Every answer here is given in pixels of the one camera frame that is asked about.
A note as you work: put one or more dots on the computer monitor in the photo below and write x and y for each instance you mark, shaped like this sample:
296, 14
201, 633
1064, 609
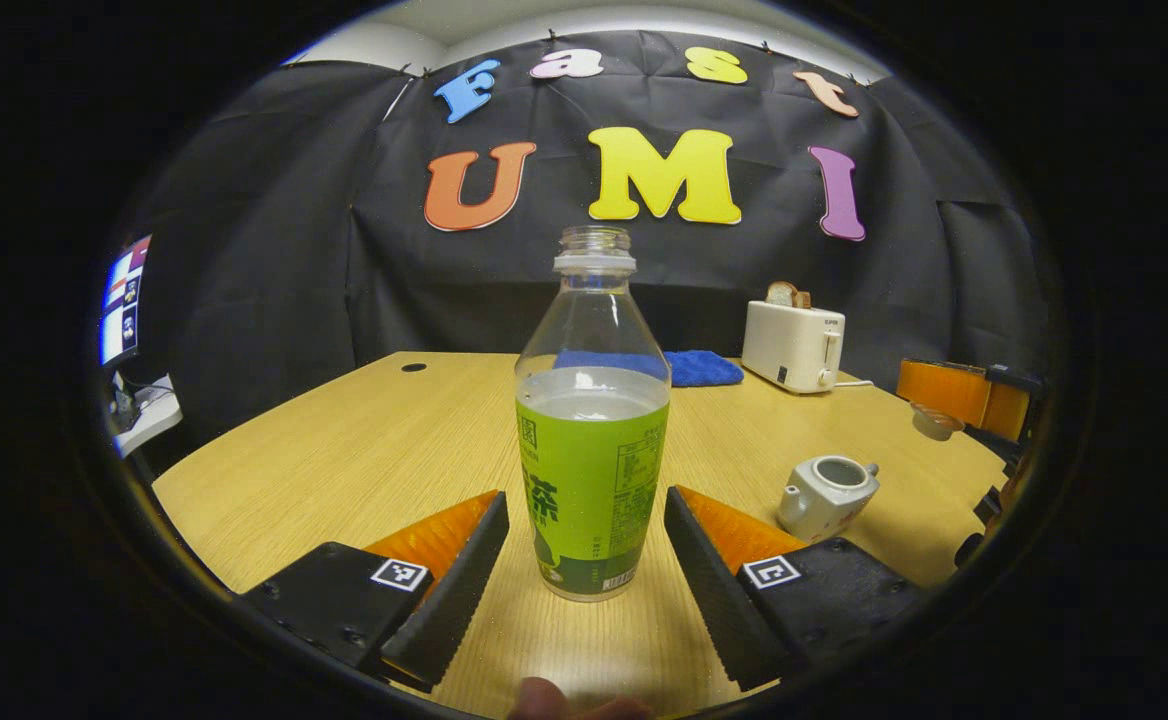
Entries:
124, 300

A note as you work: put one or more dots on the bread slice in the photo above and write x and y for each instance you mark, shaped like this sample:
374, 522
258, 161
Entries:
784, 295

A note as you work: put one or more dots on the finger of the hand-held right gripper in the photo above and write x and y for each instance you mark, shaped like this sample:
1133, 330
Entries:
949, 392

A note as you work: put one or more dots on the green label water bottle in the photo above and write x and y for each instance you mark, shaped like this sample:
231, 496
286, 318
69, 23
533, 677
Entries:
589, 480

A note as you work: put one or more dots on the white ceramic teacup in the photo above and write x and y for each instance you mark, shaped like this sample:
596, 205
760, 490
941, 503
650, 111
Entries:
824, 505

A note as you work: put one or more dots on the blue towel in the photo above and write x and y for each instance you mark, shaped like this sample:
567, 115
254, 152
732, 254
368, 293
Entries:
704, 368

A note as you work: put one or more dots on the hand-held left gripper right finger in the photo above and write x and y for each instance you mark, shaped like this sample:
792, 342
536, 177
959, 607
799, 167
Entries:
714, 600

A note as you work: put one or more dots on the white toaster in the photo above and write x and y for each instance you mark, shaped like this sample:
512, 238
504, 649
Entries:
789, 345

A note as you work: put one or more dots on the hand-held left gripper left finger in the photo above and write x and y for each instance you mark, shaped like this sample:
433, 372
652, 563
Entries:
449, 590

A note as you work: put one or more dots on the black backdrop cloth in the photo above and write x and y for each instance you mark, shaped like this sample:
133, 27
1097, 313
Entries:
274, 250

